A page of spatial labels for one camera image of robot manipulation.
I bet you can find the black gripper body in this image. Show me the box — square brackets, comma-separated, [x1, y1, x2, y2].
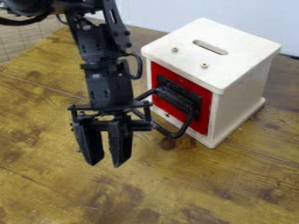
[70, 59, 153, 131]

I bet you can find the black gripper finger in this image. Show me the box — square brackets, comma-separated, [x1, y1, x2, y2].
[73, 121, 106, 165]
[107, 119, 134, 167]

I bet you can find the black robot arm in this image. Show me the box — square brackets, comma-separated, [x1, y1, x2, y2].
[0, 0, 153, 166]

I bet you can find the red drawer front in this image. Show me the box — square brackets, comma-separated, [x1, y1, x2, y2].
[151, 62, 213, 135]

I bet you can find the white wooden box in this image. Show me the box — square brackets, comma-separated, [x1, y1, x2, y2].
[142, 17, 282, 148]

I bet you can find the black metal drawer handle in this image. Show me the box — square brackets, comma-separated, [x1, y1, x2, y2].
[134, 84, 201, 139]

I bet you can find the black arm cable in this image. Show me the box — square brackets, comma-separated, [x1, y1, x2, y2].
[121, 52, 145, 81]

